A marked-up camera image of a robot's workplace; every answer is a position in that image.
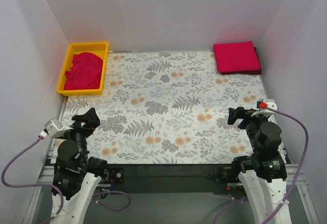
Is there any bright red t-shirt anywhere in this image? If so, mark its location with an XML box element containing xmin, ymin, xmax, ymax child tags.
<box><xmin>214</xmin><ymin>41</ymin><xmax>262</xmax><ymax>74</ymax></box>

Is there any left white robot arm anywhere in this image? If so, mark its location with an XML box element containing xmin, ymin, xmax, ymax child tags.
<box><xmin>45</xmin><ymin>108</ymin><xmax>109</xmax><ymax>223</ymax></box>

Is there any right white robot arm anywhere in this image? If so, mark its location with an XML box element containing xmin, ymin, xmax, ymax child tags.
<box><xmin>227</xmin><ymin>107</ymin><xmax>292</xmax><ymax>223</ymax></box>

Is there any folded dark red t-shirt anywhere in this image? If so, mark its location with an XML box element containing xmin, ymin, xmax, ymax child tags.
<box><xmin>217</xmin><ymin>47</ymin><xmax>262</xmax><ymax>75</ymax></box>

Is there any red t-shirt in bin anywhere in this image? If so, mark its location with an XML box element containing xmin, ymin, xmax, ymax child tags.
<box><xmin>64</xmin><ymin>52</ymin><xmax>103</xmax><ymax>90</ymax></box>

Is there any yellow plastic bin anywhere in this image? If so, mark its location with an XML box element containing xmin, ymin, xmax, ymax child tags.
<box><xmin>57</xmin><ymin>42</ymin><xmax>109</xmax><ymax>96</ymax></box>

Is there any floral patterned table mat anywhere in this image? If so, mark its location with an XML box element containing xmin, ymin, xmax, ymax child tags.
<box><xmin>60</xmin><ymin>52</ymin><xmax>266</xmax><ymax>164</ymax></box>

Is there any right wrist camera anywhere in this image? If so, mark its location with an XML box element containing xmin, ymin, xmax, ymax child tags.
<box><xmin>251</xmin><ymin>99</ymin><xmax>277</xmax><ymax>118</ymax></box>

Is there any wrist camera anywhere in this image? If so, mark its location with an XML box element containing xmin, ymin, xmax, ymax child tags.
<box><xmin>251</xmin><ymin>99</ymin><xmax>277</xmax><ymax>118</ymax></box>
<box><xmin>38</xmin><ymin>118</ymin><xmax>73</xmax><ymax>139</ymax></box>

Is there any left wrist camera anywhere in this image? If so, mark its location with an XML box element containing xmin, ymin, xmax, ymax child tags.
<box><xmin>38</xmin><ymin>118</ymin><xmax>73</xmax><ymax>139</ymax></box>

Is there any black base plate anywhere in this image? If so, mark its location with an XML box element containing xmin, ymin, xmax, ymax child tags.
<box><xmin>107</xmin><ymin>164</ymin><xmax>241</xmax><ymax>194</ymax></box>

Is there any aluminium rail frame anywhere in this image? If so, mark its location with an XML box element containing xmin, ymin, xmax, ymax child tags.
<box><xmin>37</xmin><ymin>151</ymin><xmax>318</xmax><ymax>223</ymax></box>

